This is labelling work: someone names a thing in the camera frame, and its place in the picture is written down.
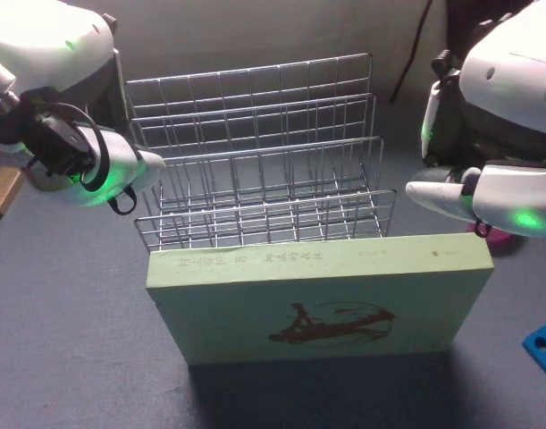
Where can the blue block with holes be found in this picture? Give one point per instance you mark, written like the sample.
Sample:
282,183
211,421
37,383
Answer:
545,357

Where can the magenta round block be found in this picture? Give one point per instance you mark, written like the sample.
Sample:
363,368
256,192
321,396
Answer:
502,243

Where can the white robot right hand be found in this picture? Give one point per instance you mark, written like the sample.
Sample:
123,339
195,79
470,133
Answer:
509,76

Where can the wooden rectangular block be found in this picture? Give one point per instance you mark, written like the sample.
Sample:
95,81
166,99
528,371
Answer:
2,192

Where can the light green rectangular block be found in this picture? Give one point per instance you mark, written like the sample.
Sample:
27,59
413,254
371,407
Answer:
237,322

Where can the grey table cloth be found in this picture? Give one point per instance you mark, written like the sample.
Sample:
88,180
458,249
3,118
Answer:
67,322

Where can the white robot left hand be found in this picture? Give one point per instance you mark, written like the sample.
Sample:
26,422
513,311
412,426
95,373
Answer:
44,49

